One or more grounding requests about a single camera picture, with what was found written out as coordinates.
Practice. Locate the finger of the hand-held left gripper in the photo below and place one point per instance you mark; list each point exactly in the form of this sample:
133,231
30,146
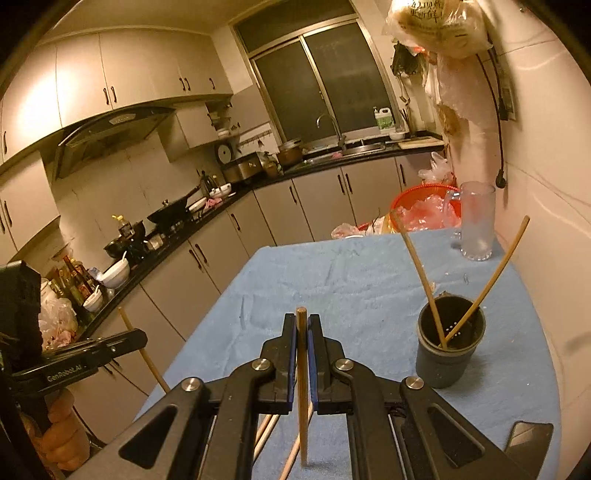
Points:
124,341

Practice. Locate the wooden cutting board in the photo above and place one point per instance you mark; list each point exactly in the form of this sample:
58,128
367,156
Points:
420,143

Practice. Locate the red plastic basket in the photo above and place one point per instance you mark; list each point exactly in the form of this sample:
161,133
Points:
406,198

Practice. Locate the white detergent jug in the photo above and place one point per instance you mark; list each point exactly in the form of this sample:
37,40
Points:
383,121

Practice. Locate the steel sink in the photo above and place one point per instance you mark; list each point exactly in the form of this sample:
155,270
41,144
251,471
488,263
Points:
362,148

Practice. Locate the white lower cabinets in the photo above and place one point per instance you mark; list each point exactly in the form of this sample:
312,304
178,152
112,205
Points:
314,198

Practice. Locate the large white bowl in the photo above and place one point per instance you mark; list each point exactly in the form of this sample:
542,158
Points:
115,276

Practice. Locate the person's left hand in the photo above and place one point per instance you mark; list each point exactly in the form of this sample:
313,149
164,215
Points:
62,434

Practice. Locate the clear glass mug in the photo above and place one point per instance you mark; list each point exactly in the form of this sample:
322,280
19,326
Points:
478,221

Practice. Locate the hanging bag of flatbread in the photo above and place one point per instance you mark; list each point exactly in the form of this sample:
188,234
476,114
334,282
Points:
438,27

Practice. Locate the kitchen window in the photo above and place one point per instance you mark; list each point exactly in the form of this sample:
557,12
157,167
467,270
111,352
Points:
323,78

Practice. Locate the small wall shelf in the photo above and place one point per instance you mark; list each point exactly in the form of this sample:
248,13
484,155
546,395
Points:
220,120

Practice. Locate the metal kettle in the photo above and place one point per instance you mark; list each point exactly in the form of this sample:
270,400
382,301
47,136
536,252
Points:
207,184

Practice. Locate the round kitchen scale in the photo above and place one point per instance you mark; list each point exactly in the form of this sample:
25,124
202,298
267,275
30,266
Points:
225,151

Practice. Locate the small white bowl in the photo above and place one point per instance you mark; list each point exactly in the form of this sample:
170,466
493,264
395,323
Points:
93,301

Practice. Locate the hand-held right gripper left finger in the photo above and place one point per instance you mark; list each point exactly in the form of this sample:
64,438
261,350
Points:
292,364

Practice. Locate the white cabinets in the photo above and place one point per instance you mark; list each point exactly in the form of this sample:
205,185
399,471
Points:
314,198
78,78

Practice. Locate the white bowl with rim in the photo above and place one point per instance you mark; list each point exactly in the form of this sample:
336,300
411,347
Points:
222,190

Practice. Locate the blue towel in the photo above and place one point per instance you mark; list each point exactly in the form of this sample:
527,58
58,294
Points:
360,286

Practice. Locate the dark utensil holder cup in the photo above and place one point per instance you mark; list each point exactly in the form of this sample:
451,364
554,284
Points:
438,364

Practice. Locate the white plastic bag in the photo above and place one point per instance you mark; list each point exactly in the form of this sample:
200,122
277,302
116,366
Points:
436,168

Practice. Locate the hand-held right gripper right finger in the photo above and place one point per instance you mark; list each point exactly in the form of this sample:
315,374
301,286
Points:
312,364

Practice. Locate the white upper cabinets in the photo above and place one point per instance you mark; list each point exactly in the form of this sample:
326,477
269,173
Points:
78,78

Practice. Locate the metal rice cooker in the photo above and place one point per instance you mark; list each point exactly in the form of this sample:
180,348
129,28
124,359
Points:
241,170

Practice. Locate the group of sauce bottles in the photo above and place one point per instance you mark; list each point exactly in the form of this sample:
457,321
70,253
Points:
76,281

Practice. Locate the brown cooking pot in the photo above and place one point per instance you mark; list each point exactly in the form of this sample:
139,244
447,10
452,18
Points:
289,154

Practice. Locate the black kitchen countertop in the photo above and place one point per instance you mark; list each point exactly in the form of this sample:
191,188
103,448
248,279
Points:
240,196

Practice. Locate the white ceramic jar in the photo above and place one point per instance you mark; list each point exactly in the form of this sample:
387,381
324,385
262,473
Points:
48,288

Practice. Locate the hanging clear plastic bag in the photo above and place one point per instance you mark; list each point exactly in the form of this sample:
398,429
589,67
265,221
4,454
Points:
457,87

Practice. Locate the pink cloth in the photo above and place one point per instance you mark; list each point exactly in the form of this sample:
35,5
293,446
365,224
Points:
214,203

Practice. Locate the black range hood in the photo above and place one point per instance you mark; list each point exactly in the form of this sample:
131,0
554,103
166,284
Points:
115,134

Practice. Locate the black wok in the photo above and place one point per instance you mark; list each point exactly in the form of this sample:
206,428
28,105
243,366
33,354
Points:
168,212

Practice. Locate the chrome sink faucet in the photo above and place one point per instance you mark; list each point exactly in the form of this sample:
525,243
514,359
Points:
339,134

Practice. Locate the crumpled plastic bag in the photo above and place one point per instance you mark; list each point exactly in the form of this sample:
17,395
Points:
57,323

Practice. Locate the black smartphone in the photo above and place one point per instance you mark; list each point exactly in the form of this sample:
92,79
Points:
527,443

